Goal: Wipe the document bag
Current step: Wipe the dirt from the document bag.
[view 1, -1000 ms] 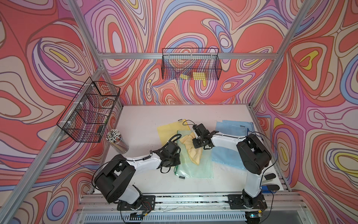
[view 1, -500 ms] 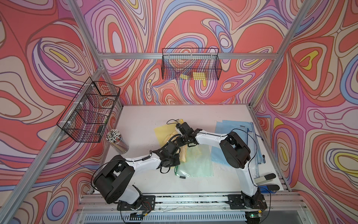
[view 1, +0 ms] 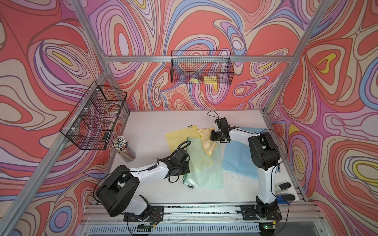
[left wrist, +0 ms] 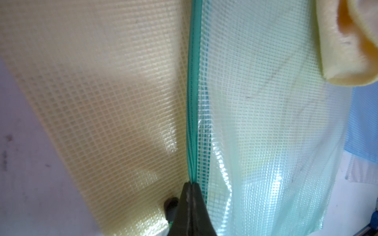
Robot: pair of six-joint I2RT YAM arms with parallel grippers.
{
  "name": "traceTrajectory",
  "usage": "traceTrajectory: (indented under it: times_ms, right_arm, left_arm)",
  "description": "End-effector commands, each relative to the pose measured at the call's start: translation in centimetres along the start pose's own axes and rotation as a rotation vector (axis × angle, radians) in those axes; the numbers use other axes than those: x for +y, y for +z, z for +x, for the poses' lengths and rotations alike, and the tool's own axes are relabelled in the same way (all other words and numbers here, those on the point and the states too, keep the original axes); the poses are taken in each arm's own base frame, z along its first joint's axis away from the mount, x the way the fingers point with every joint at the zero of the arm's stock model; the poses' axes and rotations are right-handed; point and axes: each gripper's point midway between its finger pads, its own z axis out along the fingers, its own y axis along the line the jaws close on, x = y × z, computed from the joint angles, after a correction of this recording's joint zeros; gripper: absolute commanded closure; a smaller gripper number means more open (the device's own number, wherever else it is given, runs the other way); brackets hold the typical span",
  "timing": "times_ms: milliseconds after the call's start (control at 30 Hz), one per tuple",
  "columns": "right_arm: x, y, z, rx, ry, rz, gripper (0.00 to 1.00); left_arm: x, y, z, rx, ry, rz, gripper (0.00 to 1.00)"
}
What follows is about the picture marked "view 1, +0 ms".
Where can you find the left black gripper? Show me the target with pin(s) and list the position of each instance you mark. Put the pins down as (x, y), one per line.
(187, 168)

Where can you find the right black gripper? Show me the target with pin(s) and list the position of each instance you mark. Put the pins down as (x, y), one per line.
(212, 136)

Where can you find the yellow wiping cloth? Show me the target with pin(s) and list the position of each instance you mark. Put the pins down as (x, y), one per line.
(208, 145)

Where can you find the green zip document bag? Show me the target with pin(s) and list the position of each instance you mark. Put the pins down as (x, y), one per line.
(205, 171)

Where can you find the light blue mesh document bag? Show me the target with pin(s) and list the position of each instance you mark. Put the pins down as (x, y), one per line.
(252, 130)

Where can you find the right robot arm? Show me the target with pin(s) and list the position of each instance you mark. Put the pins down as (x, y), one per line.
(265, 155)

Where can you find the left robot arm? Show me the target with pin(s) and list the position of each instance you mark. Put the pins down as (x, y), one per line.
(117, 190)

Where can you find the yellow document bag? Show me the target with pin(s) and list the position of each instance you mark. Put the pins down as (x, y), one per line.
(175, 138)

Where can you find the yellow sponge in basket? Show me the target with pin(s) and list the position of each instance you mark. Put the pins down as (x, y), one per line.
(208, 80)

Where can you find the clear pencil holder cup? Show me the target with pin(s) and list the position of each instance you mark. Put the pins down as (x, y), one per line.
(122, 147)

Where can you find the grey stapler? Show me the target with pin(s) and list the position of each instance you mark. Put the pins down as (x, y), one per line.
(281, 191)

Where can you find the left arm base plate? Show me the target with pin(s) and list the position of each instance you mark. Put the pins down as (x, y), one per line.
(150, 214)

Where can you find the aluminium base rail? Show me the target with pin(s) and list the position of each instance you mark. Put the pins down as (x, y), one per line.
(217, 219)

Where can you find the black wire basket back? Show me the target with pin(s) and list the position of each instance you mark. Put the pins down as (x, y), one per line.
(186, 64)

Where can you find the black wire basket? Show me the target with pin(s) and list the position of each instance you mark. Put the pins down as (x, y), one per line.
(186, 64)
(91, 123)

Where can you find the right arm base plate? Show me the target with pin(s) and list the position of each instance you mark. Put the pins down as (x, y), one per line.
(248, 212)

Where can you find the black wire basket left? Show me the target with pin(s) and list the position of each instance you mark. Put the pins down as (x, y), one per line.
(91, 123)

